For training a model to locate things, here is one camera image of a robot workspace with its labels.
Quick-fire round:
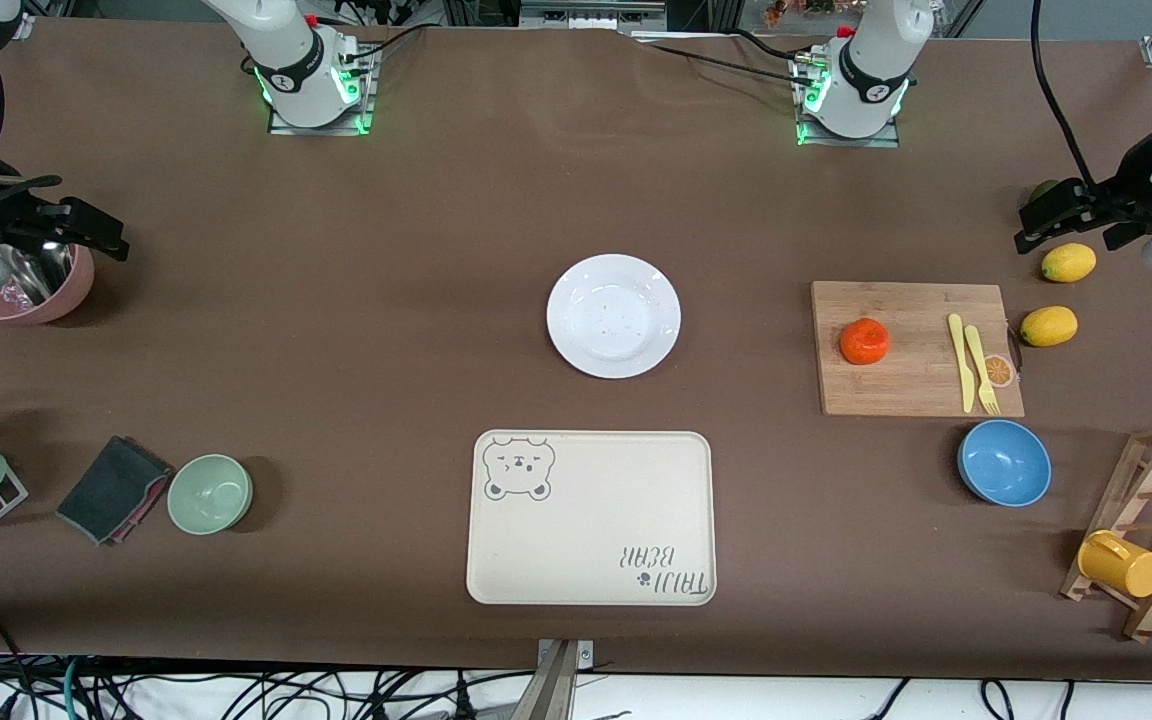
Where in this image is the metal scoop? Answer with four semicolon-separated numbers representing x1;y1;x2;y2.
0;240;77;306

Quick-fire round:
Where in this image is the wooden cutting board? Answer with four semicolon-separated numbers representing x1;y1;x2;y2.
811;280;1026;419

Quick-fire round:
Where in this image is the orange fruit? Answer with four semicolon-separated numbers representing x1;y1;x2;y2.
839;317;892;366

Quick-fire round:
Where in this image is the yellow cup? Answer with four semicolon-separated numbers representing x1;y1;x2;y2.
1077;529;1152;600

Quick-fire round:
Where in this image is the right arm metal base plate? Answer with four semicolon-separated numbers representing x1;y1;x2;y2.
269;45;377;136

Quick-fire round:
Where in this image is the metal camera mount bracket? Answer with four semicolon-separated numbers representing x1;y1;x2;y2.
534;638;597;720

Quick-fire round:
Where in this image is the yellow plastic fork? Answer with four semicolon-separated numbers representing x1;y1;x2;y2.
964;324;1001;417

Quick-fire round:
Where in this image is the white round plate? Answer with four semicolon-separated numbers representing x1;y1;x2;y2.
546;253;683;380

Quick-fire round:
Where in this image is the yellow lemon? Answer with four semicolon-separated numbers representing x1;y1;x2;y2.
1041;242;1098;284
1020;305;1079;348

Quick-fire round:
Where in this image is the dark grey folded cloth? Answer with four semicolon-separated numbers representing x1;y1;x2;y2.
55;435;175;547

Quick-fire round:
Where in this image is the blue bowl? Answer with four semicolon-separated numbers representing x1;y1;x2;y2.
956;418;1053;509

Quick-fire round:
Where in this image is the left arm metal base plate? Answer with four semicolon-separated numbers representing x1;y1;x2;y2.
791;50;902;149

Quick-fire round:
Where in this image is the pink bowl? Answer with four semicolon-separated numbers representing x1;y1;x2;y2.
0;237;96;325

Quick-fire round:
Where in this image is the yellow plastic knife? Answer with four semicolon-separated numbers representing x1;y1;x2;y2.
947;313;977;414

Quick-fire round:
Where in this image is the cream bear print tray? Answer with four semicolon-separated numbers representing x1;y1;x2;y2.
465;429;718;607

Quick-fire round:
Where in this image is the wooden peg drying rack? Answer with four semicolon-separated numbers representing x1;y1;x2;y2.
1059;422;1152;643

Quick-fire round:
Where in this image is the pale green bowl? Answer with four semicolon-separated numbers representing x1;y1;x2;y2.
166;453;255;537

